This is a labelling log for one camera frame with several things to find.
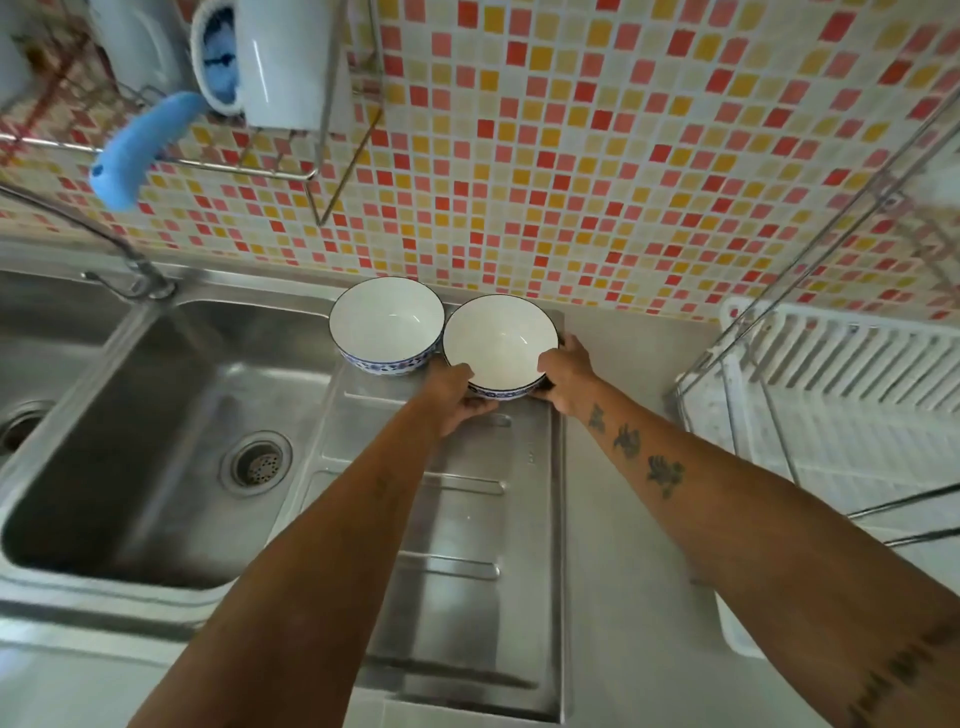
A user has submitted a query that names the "person's left hand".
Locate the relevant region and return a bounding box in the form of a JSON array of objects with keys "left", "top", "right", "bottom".
[{"left": 414, "top": 362, "right": 501, "bottom": 441}]

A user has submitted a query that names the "person's right hand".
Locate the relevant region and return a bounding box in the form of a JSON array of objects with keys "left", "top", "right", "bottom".
[{"left": 536, "top": 333, "right": 602, "bottom": 422}]

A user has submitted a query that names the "white bowl blue patterned outside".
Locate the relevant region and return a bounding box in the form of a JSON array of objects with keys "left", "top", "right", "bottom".
[
  {"left": 441, "top": 294, "right": 562, "bottom": 402},
  {"left": 328, "top": 276, "right": 447, "bottom": 378}
]

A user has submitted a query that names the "person's left forearm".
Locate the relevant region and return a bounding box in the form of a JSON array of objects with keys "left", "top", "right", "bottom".
[{"left": 129, "top": 401, "right": 451, "bottom": 728}]

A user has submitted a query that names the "person's right forearm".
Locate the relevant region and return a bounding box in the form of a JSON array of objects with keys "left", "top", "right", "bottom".
[{"left": 564, "top": 378, "right": 960, "bottom": 728}]

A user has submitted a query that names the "round metal drain strainer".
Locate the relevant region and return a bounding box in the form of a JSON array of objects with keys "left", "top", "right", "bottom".
[{"left": 219, "top": 430, "right": 294, "bottom": 497}]

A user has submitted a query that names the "stainless steel kitchen sink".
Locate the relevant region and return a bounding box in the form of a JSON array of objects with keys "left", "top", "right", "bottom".
[{"left": 0, "top": 238, "right": 569, "bottom": 726}]

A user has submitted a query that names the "white plastic dish drainer tray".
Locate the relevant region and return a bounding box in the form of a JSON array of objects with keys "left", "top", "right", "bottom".
[{"left": 677, "top": 295, "right": 960, "bottom": 661}]

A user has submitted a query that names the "white ceramic cup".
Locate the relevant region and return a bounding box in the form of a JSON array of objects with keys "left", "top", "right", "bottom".
[{"left": 234, "top": 0, "right": 355, "bottom": 134}]

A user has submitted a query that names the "chrome sink faucet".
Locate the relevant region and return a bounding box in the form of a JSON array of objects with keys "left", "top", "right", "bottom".
[{"left": 0, "top": 182, "right": 178, "bottom": 302}]

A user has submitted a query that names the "white plastic container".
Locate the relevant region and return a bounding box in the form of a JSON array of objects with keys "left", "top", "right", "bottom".
[{"left": 88, "top": 0, "right": 194, "bottom": 100}]

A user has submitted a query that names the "metal wire wall rack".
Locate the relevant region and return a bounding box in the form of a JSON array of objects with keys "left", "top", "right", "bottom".
[{"left": 0, "top": 0, "right": 388, "bottom": 228}]

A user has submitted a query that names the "metal wire dish rack frame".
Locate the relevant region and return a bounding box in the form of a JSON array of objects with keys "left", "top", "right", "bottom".
[{"left": 669, "top": 88, "right": 960, "bottom": 550}]

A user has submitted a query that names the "blue plastic brush handle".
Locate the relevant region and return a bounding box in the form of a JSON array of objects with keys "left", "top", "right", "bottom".
[{"left": 89, "top": 91, "right": 209, "bottom": 212}]

